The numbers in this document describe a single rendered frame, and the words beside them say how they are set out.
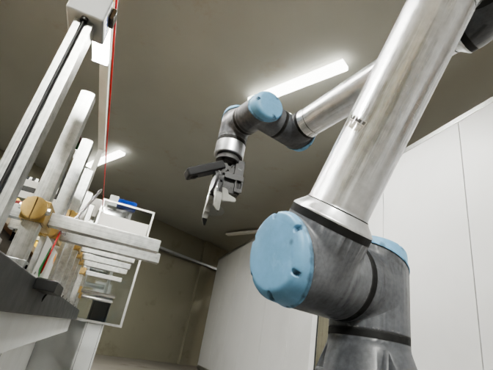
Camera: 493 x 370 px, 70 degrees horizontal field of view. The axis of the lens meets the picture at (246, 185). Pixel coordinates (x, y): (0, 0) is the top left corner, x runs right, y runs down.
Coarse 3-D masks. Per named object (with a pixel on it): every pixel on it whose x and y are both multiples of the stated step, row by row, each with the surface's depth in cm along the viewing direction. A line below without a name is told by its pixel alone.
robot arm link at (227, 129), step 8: (224, 112) 111; (232, 112) 107; (224, 120) 109; (232, 120) 105; (224, 128) 107; (232, 128) 106; (224, 136) 106; (232, 136) 105; (240, 136) 106; (248, 136) 110
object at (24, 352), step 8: (8, 240) 135; (0, 248) 128; (8, 248) 138; (32, 344) 278; (8, 352) 199; (16, 352) 223; (24, 352) 253; (0, 360) 186; (8, 360) 206; (16, 360) 232; (24, 360) 265; (0, 368) 192; (8, 368) 213; (16, 368) 241; (24, 368) 276
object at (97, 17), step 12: (72, 0) 67; (84, 0) 68; (96, 0) 69; (108, 0) 70; (72, 12) 68; (84, 12) 67; (96, 12) 68; (108, 12) 70; (96, 24) 69; (108, 24) 73; (96, 36) 72
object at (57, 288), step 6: (36, 282) 80; (42, 282) 81; (48, 282) 81; (54, 282) 82; (36, 288) 80; (42, 288) 80; (48, 288) 81; (54, 288) 81; (60, 288) 90; (48, 294) 94; (54, 294) 89; (60, 294) 94; (42, 300) 98
